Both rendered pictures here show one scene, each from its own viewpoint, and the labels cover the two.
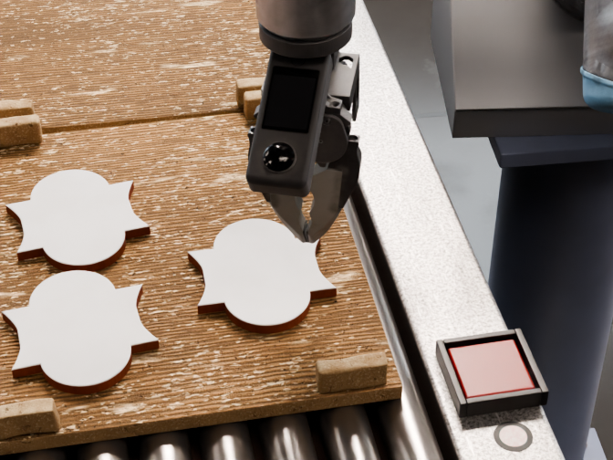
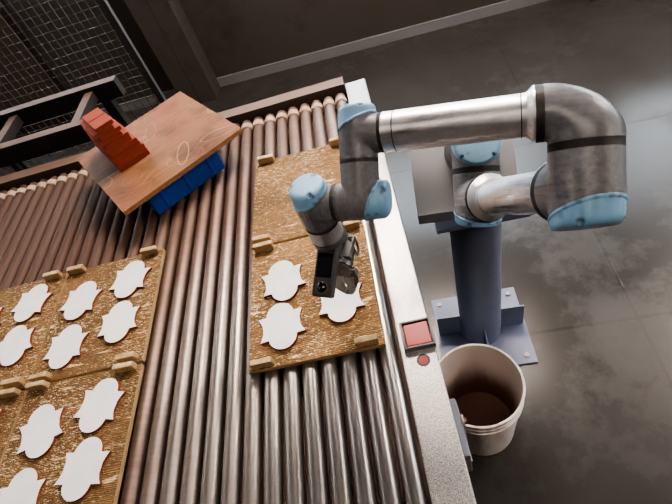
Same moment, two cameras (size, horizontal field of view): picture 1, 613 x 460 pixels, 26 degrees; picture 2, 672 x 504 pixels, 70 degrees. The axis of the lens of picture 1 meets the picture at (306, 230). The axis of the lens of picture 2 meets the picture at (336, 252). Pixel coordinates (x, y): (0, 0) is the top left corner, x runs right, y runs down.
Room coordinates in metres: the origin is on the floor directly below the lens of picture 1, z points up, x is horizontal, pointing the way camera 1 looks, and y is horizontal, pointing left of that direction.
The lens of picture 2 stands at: (0.20, -0.28, 1.96)
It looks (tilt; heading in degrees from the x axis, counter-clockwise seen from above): 48 degrees down; 22
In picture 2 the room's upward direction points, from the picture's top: 22 degrees counter-clockwise
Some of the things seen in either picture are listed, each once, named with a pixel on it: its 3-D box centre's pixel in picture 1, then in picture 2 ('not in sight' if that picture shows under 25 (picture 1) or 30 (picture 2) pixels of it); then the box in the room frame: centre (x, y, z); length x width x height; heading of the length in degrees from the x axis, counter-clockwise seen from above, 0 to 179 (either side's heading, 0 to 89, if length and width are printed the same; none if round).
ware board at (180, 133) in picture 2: not in sight; (156, 146); (1.57, 0.80, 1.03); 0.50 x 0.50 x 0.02; 47
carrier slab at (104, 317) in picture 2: not in sight; (100, 310); (0.90, 0.80, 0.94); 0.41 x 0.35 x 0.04; 11
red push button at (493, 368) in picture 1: (490, 372); (417, 334); (0.78, -0.16, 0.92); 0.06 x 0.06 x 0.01; 11
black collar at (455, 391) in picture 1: (490, 371); (417, 334); (0.78, -0.16, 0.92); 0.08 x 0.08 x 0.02; 11
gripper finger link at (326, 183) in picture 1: (328, 187); (353, 277); (0.87, -0.02, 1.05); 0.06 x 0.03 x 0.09; 171
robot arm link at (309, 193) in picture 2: not in sight; (314, 203); (0.87, 0.00, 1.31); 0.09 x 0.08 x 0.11; 85
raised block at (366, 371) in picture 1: (351, 372); (366, 340); (0.75, -0.04, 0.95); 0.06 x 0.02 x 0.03; 101
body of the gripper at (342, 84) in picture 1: (308, 78); (335, 249); (0.88, 0.00, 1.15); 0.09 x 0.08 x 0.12; 171
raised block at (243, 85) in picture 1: (264, 90); not in sight; (1.16, 0.04, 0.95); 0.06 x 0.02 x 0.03; 99
